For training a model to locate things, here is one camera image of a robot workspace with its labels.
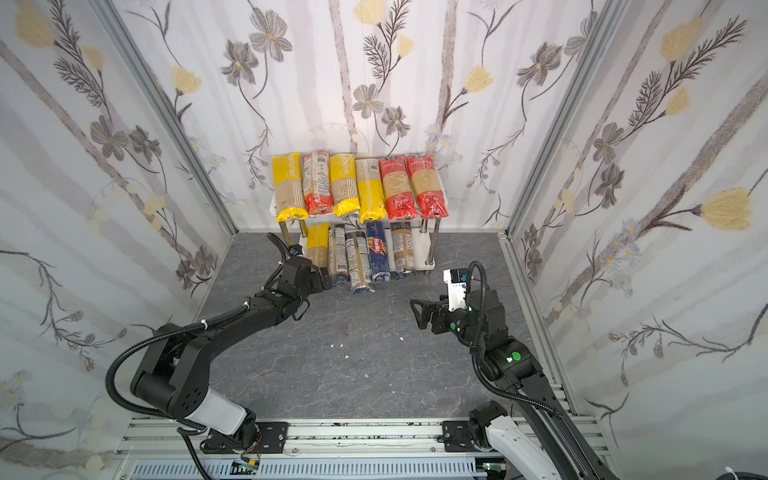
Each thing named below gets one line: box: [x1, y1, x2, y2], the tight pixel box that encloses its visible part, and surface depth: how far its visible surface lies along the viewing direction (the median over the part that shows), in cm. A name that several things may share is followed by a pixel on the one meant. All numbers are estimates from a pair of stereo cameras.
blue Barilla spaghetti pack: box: [366, 220, 391, 281], surface depth 103 cm
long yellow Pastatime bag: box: [272, 153, 309, 223], surface depth 81 cm
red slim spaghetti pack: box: [302, 151, 334, 214], surface depth 82 cm
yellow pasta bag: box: [306, 222, 331, 268], surface depth 106 cm
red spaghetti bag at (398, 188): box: [379, 156, 417, 221], surface depth 82 cm
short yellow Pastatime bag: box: [329, 154, 361, 217], surface depth 81 cm
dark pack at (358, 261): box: [344, 231, 374, 294], surface depth 100 cm
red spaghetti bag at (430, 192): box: [406, 154, 449, 219], surface depth 82 cm
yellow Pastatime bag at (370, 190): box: [356, 158, 387, 224], surface depth 81 cm
